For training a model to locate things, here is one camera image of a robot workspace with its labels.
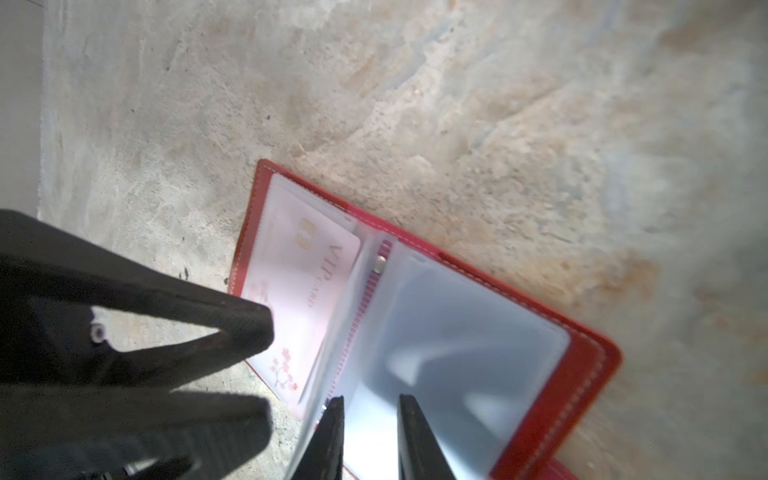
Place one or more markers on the red leather card holder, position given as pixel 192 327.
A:
pixel 501 378

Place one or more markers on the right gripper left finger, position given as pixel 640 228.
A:
pixel 97 356

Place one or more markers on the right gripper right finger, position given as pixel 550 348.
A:
pixel 419 454

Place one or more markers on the pink VIP card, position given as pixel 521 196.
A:
pixel 301 261

